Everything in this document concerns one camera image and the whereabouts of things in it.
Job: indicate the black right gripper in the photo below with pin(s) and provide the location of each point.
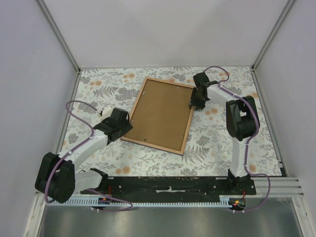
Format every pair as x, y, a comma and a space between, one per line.
195, 104

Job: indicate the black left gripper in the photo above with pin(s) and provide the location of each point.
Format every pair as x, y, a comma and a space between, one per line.
127, 126

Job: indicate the brown cardboard backing board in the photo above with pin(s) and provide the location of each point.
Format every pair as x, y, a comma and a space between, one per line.
160, 116

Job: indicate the wooden picture frame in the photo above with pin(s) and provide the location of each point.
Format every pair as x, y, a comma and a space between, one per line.
148, 144

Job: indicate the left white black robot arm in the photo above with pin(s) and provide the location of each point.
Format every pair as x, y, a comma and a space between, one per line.
59, 176

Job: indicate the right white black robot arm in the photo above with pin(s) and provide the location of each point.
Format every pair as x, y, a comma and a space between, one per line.
242, 122

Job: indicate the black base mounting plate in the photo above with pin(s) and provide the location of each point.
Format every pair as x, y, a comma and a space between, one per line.
168, 188

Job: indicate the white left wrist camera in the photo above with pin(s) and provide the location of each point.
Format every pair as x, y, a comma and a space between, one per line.
106, 111

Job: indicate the white slotted cable duct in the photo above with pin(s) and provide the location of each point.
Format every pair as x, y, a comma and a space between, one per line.
99, 201

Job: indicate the aluminium front rail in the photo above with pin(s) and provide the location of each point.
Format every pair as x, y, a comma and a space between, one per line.
273, 187

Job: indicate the right aluminium corner post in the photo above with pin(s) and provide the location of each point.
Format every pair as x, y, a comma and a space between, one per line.
273, 33

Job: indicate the aluminium corner post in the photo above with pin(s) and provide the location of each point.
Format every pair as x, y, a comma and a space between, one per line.
273, 33
51, 22

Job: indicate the left aluminium corner post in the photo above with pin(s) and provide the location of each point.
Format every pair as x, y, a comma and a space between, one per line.
51, 22

